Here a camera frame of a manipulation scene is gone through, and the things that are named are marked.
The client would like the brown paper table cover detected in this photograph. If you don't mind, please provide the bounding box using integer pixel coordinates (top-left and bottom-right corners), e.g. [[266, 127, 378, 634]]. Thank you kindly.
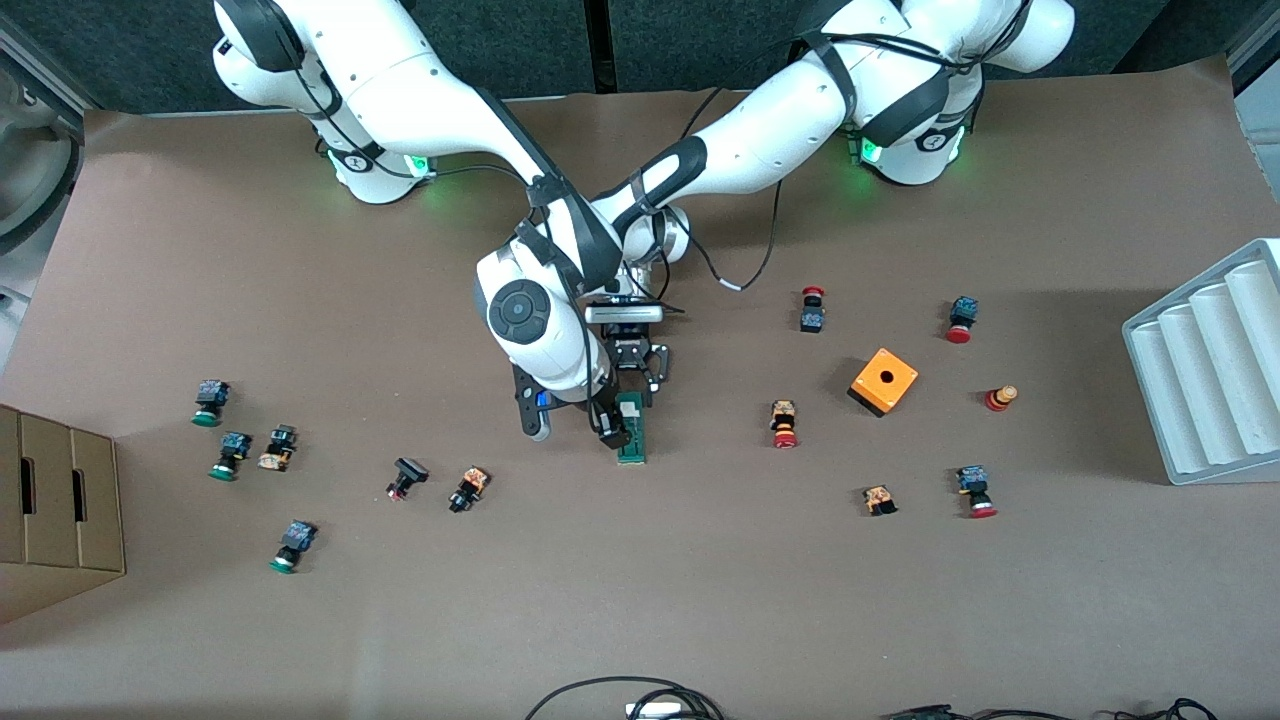
[[0, 55, 1280, 720]]

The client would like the black square push button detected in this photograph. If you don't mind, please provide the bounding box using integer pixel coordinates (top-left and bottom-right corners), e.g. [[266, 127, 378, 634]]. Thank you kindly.
[[385, 456, 431, 503]]

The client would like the green push button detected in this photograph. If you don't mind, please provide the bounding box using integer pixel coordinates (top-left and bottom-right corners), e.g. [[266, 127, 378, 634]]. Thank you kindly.
[[191, 379, 232, 428], [269, 519, 319, 575], [209, 431, 253, 482]]

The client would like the white ribbed tray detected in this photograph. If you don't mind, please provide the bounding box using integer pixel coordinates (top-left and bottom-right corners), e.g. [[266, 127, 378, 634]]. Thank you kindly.
[[1121, 238, 1280, 487]]

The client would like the brown cardboard box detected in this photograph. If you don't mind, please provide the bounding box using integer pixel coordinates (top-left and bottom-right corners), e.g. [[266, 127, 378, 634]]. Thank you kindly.
[[0, 405, 127, 626]]

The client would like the grey machine housing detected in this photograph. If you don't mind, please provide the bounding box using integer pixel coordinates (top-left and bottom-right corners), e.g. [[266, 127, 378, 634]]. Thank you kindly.
[[0, 15, 89, 256]]

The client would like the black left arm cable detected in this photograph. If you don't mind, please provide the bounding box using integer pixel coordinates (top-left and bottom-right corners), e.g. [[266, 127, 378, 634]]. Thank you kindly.
[[685, 88, 783, 293]]

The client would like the black orange selector switch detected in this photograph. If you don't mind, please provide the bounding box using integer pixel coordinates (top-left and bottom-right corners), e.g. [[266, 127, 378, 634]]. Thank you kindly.
[[448, 465, 491, 515]]

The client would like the orange button enclosure box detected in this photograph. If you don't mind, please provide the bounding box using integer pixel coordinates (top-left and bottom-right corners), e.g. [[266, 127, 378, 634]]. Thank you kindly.
[[847, 347, 920, 419]]

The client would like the black looped cable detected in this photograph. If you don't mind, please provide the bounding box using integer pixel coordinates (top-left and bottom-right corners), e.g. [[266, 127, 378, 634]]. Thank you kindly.
[[523, 676, 726, 720]]

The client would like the black cable with connector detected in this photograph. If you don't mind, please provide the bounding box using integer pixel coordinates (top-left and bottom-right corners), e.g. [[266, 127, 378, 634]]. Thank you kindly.
[[880, 703, 1111, 720]]

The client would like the thin black cable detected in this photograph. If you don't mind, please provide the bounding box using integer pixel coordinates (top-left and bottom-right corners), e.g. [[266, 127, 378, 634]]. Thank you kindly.
[[1112, 697, 1221, 720]]

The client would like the grey metal frame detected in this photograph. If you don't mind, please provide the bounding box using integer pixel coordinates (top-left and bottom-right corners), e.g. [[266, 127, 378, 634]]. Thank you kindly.
[[1226, 0, 1280, 131]]

